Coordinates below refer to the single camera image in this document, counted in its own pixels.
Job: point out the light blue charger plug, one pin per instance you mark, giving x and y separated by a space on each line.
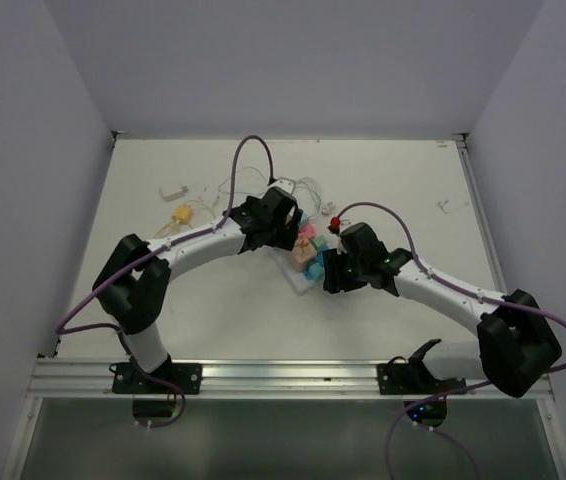
315 269

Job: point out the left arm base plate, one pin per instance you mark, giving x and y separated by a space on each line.
184 375

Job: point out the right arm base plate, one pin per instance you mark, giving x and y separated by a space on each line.
402 377

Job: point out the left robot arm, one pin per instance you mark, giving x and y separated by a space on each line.
132 285

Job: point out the white power strip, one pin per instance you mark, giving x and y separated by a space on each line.
296 279

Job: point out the beige dragon charger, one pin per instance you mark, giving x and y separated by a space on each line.
302 254

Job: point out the mint green charger plug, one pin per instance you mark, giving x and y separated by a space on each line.
320 243

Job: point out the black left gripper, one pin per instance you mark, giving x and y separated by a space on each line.
285 236

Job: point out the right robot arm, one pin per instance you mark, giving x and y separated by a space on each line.
514 345

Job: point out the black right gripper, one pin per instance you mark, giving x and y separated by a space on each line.
334 280

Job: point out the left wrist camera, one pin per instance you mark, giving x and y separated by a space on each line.
285 184

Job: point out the silver honor charger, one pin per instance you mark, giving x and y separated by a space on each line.
170 193

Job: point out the pink charger plug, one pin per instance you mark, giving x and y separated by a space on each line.
306 233

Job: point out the aluminium front rail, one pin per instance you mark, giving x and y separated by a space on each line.
214 379

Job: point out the yellow charger plug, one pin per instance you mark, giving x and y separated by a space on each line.
182 214

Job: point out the aluminium frame rail right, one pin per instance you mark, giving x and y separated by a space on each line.
475 259

